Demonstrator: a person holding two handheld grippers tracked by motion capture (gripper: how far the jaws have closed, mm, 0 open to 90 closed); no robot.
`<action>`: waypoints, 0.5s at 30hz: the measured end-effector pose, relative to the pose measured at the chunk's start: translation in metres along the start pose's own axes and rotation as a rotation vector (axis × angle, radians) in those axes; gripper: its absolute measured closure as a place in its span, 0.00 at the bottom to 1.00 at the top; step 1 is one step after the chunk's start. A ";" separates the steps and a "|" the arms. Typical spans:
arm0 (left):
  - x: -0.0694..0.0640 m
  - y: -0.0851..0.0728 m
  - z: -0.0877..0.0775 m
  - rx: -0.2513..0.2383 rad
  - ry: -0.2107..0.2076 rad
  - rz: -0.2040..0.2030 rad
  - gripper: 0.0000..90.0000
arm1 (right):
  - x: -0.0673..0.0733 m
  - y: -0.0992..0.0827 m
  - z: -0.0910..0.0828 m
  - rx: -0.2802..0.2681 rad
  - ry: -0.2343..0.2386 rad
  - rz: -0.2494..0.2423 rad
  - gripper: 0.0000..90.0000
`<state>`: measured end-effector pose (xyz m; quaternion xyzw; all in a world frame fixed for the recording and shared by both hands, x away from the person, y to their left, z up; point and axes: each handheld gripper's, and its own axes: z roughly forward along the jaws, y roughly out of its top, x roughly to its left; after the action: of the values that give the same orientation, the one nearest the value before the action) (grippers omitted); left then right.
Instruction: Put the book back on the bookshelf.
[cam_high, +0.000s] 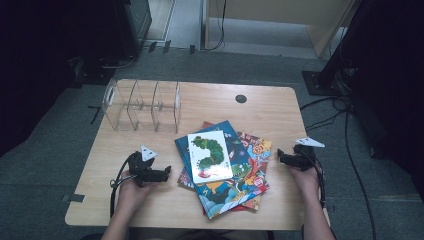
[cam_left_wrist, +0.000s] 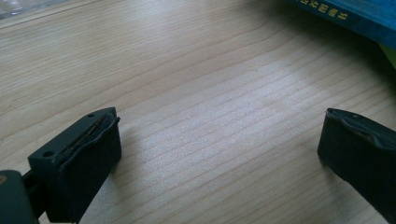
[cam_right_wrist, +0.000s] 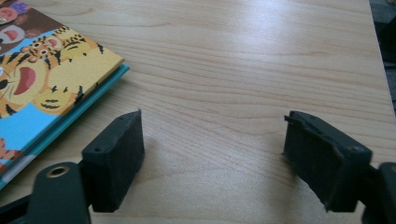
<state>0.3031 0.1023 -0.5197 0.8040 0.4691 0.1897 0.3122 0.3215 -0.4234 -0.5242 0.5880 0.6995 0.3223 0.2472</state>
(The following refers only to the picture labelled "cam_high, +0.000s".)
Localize looped black floor cables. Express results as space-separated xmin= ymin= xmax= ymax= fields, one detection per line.
xmin=299 ymin=95 xmax=351 ymax=132

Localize red picture book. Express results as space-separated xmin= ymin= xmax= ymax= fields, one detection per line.
xmin=201 ymin=120 xmax=256 ymax=215

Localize clear acrylic book rack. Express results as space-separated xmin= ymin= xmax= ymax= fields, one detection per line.
xmin=101 ymin=79 xmax=182 ymax=135

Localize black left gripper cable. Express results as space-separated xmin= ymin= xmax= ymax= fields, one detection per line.
xmin=109 ymin=155 xmax=138 ymax=218

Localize person's left hand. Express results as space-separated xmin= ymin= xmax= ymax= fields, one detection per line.
xmin=115 ymin=170 xmax=158 ymax=214

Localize hanging black cable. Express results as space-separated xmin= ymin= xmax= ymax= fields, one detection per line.
xmin=204 ymin=0 xmax=228 ymax=52

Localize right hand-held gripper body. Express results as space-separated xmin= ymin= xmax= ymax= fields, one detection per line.
xmin=288 ymin=137 xmax=326 ymax=172

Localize white caterpillar picture book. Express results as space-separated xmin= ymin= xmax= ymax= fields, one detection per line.
xmin=187 ymin=130 xmax=234 ymax=185

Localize blue picture book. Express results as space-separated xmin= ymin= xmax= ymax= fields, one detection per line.
xmin=174 ymin=120 xmax=268 ymax=220

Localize black computer tower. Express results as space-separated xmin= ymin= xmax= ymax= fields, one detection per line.
xmin=113 ymin=0 xmax=153 ymax=58

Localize thin black floor cable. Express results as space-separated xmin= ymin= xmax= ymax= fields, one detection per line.
xmin=100 ymin=54 xmax=138 ymax=70

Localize light wooden furniture panel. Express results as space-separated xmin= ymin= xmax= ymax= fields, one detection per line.
xmin=202 ymin=0 xmax=358 ymax=58

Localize dark curtain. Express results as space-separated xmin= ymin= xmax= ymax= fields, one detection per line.
xmin=0 ymin=0 xmax=128 ymax=158
xmin=328 ymin=0 xmax=424 ymax=203

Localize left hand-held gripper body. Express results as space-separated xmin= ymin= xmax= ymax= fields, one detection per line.
xmin=128 ymin=144 xmax=158 ymax=188

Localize person's lap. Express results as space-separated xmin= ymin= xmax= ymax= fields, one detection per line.
xmin=129 ymin=229 xmax=272 ymax=240

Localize long black floor cable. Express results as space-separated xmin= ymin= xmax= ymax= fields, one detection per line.
xmin=344 ymin=99 xmax=378 ymax=240

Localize colourful monster picture book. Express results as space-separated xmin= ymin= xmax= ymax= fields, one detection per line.
xmin=177 ymin=130 xmax=273 ymax=212

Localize grey floor tape strip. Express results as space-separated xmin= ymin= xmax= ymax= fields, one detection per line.
xmin=61 ymin=193 xmax=86 ymax=204

